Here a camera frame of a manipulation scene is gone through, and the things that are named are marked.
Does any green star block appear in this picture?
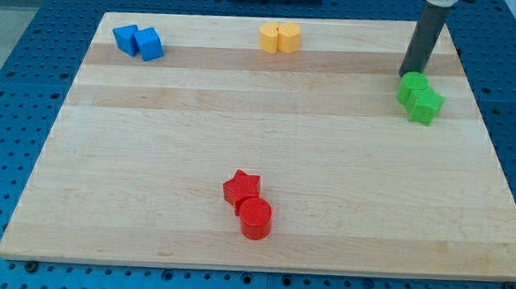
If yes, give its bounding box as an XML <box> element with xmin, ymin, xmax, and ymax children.
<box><xmin>405</xmin><ymin>87</ymin><xmax>445</xmax><ymax>126</ymax></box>

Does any blue cube block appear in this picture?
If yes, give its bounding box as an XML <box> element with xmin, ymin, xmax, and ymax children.
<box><xmin>133</xmin><ymin>27</ymin><xmax>163</xmax><ymax>62</ymax></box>

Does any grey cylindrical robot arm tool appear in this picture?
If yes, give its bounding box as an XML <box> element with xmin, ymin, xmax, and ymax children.
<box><xmin>398</xmin><ymin>0</ymin><xmax>476</xmax><ymax>77</ymax></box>

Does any red star block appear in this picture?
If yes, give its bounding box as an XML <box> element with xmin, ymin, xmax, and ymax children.
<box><xmin>222</xmin><ymin>169</ymin><xmax>261</xmax><ymax>216</ymax></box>

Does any blue block left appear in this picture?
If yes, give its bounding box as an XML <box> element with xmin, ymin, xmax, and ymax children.
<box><xmin>112</xmin><ymin>25</ymin><xmax>139</xmax><ymax>57</ymax></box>

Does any yellow heart block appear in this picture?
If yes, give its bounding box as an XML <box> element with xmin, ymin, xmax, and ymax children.
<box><xmin>277</xmin><ymin>22</ymin><xmax>301</xmax><ymax>53</ymax></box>

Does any green cylinder block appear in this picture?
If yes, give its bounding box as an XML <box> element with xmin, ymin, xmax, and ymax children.
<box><xmin>396</xmin><ymin>71</ymin><xmax>429</xmax><ymax>105</ymax></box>

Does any red cylinder block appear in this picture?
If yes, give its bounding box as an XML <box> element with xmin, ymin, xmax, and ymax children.
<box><xmin>239</xmin><ymin>197</ymin><xmax>272</xmax><ymax>240</ymax></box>

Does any wooden board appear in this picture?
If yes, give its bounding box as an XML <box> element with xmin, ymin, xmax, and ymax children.
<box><xmin>0</xmin><ymin>12</ymin><xmax>516</xmax><ymax>282</ymax></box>

